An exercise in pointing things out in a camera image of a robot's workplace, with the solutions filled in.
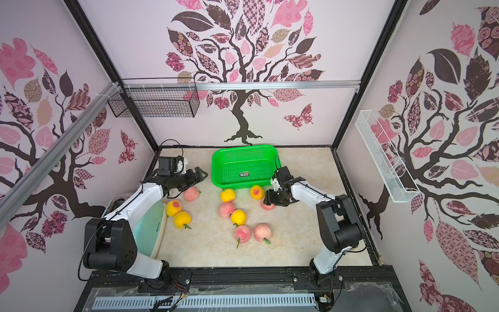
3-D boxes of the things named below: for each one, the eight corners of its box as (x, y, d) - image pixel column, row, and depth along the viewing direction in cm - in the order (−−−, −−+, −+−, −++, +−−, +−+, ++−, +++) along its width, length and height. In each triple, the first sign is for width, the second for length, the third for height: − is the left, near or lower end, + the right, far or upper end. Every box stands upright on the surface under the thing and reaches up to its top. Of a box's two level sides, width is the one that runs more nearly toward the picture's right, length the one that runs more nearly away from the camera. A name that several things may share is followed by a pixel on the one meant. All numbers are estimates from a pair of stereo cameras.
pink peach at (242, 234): (235, 247, 83) (234, 243, 79) (236, 230, 88) (235, 225, 84) (250, 247, 83) (250, 243, 79) (251, 230, 88) (250, 225, 83)
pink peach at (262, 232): (254, 243, 85) (254, 239, 80) (254, 229, 89) (254, 223, 84) (271, 243, 85) (272, 239, 80) (270, 229, 89) (271, 223, 84)
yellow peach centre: (229, 220, 91) (228, 215, 87) (239, 212, 94) (238, 206, 90) (238, 229, 88) (237, 225, 84) (248, 220, 91) (247, 215, 87)
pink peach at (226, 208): (218, 216, 92) (216, 211, 88) (225, 204, 97) (223, 199, 92) (229, 221, 91) (228, 216, 86) (236, 209, 95) (235, 203, 90)
